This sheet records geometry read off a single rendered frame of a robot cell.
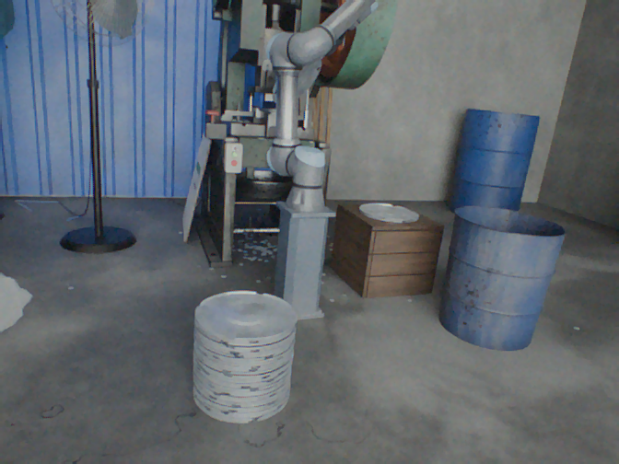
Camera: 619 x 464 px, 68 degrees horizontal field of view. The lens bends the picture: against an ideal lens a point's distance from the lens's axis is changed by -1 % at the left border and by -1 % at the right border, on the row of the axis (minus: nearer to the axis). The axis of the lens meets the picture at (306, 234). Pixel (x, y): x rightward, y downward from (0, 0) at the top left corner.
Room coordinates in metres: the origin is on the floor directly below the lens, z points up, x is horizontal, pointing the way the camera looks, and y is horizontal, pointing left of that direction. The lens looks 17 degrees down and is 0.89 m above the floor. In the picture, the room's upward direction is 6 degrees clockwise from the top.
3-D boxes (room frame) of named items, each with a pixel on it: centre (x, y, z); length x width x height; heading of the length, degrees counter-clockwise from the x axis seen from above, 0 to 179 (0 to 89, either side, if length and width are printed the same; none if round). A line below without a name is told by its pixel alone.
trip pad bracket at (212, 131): (2.23, 0.48, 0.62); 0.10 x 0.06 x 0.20; 111
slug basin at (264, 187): (2.56, 0.27, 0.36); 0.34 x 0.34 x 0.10
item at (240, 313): (1.20, 0.15, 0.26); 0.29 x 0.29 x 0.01
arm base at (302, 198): (1.78, 0.02, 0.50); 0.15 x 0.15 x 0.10
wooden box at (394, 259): (2.21, -0.39, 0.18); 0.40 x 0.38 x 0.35; 21
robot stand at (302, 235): (1.78, 0.02, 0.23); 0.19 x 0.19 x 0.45; 25
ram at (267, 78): (2.52, 0.26, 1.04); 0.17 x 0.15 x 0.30; 21
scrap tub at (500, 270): (1.79, -0.79, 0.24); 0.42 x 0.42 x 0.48
